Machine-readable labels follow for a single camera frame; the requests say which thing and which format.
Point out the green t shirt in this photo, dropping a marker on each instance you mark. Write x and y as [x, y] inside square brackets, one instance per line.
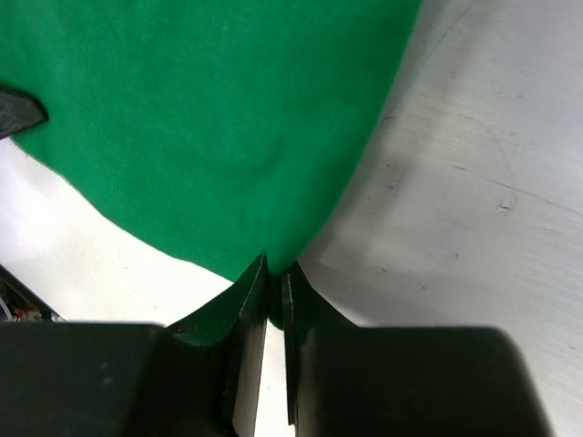
[184, 140]

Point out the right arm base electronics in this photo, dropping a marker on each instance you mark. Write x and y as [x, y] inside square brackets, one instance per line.
[19, 303]

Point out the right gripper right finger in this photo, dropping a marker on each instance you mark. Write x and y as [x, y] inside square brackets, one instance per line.
[324, 378]

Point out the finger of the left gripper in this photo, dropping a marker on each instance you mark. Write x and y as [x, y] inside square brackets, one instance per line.
[19, 111]

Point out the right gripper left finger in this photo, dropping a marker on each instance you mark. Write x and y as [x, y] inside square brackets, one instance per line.
[223, 370]

